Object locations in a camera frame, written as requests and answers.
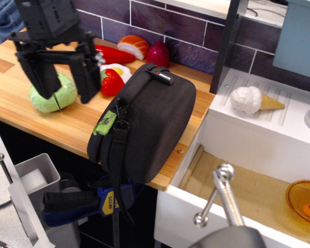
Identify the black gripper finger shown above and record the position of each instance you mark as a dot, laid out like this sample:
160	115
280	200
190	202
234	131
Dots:
40	70
86	74

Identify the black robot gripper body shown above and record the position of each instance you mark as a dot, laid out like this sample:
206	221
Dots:
49	23

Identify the green tape zipper pull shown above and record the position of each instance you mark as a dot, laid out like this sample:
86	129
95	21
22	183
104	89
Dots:
105	123

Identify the black zipper case bag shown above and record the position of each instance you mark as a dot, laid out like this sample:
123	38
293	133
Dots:
153	110

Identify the red toy bell pepper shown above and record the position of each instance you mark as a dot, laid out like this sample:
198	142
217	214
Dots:
111	82

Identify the red toy chili pepper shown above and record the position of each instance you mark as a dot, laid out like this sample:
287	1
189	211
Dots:
114	56

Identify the green toy cabbage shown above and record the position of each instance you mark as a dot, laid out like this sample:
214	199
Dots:
62	98

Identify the toy fried egg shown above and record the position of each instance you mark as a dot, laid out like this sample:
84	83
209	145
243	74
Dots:
123	71

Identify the person in blue jeans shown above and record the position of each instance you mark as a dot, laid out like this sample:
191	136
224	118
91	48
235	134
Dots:
10	19

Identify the toy salmon sushi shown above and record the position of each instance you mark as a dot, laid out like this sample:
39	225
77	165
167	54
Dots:
134	45

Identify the red toy onion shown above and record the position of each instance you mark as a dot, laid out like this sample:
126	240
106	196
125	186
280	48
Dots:
158	53

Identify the grey plastic bin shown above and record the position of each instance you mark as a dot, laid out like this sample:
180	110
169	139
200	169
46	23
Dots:
39	175

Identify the blue black bar clamp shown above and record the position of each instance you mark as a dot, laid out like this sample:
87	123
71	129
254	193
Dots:
63	208

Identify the toy ice cream cone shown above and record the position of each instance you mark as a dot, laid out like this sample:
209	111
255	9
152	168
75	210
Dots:
250	100

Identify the white toy sink unit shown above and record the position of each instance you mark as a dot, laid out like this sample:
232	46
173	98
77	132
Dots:
269	150

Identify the light blue cabinet door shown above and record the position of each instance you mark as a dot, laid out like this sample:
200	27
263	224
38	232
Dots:
293	49

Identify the orange plastic bowl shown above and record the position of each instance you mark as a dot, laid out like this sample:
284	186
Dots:
298	200

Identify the dark grey shelf post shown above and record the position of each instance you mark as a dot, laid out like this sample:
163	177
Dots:
236	13

